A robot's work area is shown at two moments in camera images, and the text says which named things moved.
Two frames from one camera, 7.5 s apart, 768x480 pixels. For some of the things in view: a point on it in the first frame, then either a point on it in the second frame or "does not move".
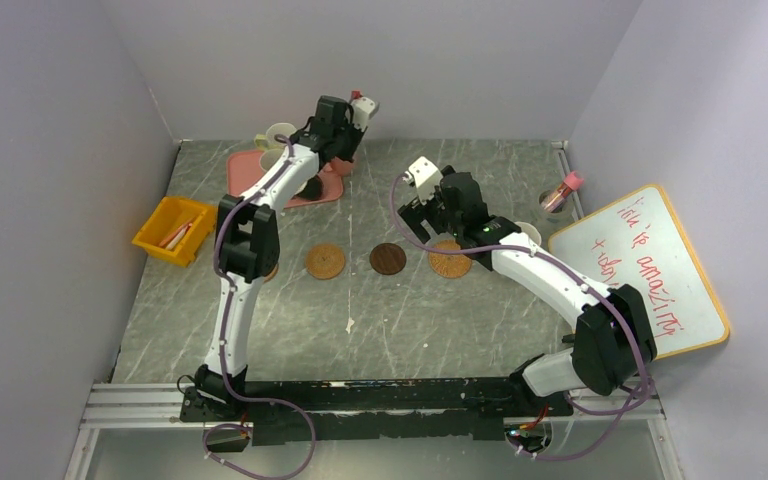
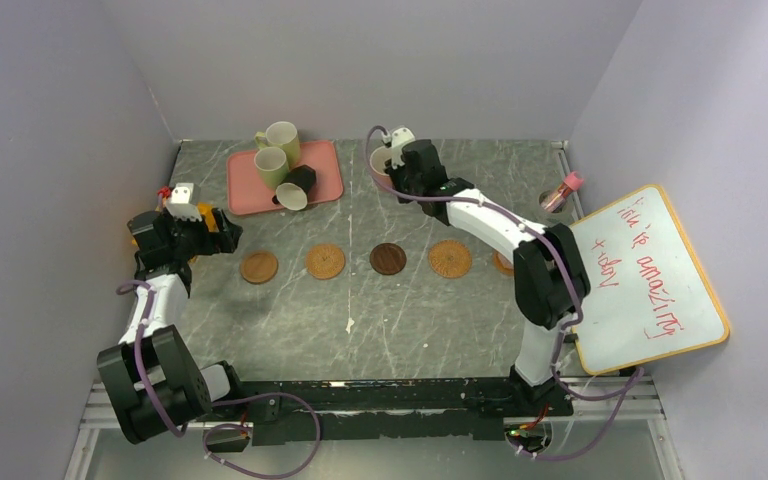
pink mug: (334, 171) → (378, 158)
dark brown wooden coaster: (387, 258) does not move
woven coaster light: (449, 265) does not move
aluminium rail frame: (159, 406) does not move
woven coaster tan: (325, 261) does not move
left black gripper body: (349, 139) → (189, 238)
